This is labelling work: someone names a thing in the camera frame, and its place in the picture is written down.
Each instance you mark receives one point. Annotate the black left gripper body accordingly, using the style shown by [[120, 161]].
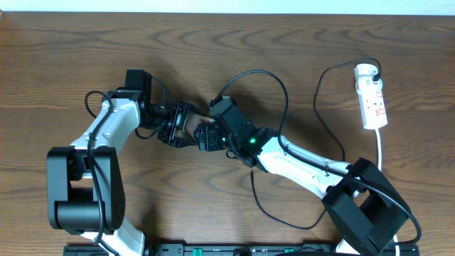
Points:
[[170, 119]]

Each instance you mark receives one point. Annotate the white charger plug adapter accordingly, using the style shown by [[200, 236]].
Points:
[[365, 69]]

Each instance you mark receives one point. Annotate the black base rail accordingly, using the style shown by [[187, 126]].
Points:
[[226, 250]]

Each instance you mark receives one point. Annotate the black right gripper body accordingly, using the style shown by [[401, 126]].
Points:
[[213, 137]]

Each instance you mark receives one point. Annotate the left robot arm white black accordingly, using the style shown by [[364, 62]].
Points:
[[84, 183]]

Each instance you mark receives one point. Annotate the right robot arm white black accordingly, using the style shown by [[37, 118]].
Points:
[[363, 205]]

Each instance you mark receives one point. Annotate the white power strip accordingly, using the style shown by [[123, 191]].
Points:
[[371, 101]]

